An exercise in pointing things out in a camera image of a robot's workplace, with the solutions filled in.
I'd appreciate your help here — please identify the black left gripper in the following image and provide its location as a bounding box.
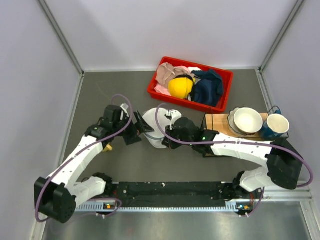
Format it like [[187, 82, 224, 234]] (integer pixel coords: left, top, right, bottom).
[[113, 110, 154, 145]]

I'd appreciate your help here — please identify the white mesh laundry bag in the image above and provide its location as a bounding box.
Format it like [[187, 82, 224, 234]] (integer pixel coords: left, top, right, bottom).
[[142, 108, 170, 149]]

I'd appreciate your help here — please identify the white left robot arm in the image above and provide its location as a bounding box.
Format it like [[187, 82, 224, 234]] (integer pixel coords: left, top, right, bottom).
[[34, 103, 154, 224]]

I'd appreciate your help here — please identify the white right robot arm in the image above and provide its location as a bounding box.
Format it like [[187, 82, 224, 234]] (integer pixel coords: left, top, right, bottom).
[[161, 117, 303, 198]]

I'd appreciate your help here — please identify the yellow mug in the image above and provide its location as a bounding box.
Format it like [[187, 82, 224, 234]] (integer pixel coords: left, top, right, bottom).
[[103, 144, 113, 153]]

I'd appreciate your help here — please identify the navy blue garment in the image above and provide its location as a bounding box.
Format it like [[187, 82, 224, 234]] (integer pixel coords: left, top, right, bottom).
[[189, 69, 224, 107]]

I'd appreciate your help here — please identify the pink garment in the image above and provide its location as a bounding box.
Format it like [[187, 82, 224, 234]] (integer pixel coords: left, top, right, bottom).
[[154, 62, 191, 96]]

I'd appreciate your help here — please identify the beige garment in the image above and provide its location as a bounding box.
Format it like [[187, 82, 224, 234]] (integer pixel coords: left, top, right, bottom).
[[155, 62, 176, 87]]

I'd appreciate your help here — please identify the white garment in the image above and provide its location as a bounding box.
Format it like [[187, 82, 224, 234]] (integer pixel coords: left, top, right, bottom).
[[188, 67, 202, 73]]

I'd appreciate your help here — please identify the cream bowl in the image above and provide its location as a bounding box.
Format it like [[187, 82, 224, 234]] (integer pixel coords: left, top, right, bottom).
[[227, 107, 264, 136]]

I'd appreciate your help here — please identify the blue cup cream inside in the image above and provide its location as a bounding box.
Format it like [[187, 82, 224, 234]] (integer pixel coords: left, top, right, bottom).
[[260, 106, 290, 139]]

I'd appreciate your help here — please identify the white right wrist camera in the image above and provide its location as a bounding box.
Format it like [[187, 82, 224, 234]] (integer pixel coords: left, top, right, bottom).
[[165, 109, 182, 126]]

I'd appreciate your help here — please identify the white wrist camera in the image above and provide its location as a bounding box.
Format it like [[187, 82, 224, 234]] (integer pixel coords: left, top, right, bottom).
[[165, 109, 182, 126], [120, 103, 130, 119]]

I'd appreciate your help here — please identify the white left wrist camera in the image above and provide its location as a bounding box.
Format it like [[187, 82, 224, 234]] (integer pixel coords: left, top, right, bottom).
[[120, 103, 130, 119]]

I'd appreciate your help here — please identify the black wire wooden shelf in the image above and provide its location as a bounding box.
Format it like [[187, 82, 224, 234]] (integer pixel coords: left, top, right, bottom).
[[203, 114, 265, 142]]

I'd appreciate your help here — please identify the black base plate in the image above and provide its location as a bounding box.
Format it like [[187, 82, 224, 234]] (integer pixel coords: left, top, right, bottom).
[[84, 181, 265, 208]]

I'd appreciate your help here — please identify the grey slotted cable duct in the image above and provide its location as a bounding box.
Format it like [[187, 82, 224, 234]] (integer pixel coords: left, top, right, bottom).
[[74, 201, 247, 213]]

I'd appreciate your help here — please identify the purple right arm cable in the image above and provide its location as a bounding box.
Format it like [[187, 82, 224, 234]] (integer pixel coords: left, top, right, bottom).
[[154, 103, 315, 217]]

